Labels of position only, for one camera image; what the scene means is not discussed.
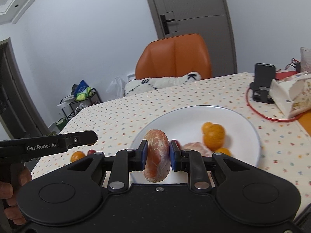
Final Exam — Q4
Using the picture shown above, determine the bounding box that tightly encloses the blue package on shelf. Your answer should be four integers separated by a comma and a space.
71, 80, 89, 97

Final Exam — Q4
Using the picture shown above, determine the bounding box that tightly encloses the large orange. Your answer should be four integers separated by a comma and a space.
70, 151, 86, 163

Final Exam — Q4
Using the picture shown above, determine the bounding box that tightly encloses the black door handle lock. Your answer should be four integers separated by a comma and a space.
160, 14, 175, 35

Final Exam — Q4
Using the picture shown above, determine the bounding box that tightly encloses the black metal shelf rack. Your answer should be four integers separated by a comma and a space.
57, 87, 102, 121

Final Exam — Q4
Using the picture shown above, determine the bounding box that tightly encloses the white floral tissue pack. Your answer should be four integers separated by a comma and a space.
269, 72, 310, 119

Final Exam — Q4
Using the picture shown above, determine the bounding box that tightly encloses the orange in plate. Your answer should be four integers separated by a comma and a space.
203, 124, 226, 151

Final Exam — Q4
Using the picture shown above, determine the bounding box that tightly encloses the white fluffy lettered cushion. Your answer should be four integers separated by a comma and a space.
124, 72, 202, 96

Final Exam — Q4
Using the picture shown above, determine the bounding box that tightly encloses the orange leather chair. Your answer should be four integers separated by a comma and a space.
135, 34, 212, 79

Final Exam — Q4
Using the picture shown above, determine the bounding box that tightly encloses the white oval plate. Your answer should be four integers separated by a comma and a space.
129, 105, 262, 184

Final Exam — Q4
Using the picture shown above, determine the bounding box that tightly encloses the black phone stand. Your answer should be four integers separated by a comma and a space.
250, 63, 276, 104

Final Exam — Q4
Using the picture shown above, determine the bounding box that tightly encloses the green box on floor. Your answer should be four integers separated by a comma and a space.
55, 117, 68, 131

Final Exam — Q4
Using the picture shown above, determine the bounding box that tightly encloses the grey door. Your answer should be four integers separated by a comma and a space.
147, 0, 237, 77

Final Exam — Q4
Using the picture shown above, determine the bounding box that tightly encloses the translucent plastic bag by wall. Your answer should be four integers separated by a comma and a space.
106, 77, 127, 99

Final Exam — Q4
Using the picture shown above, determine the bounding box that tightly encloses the person's left hand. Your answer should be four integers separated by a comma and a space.
1, 166, 32, 226

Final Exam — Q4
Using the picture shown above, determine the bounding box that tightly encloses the red strawberry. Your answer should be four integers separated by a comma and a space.
87, 149, 96, 155

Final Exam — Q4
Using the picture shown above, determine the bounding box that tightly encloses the red cable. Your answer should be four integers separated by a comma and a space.
245, 58, 311, 122

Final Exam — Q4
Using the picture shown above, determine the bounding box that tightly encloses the small kumquat in plate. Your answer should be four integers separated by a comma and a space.
201, 122, 213, 134
215, 148, 232, 156

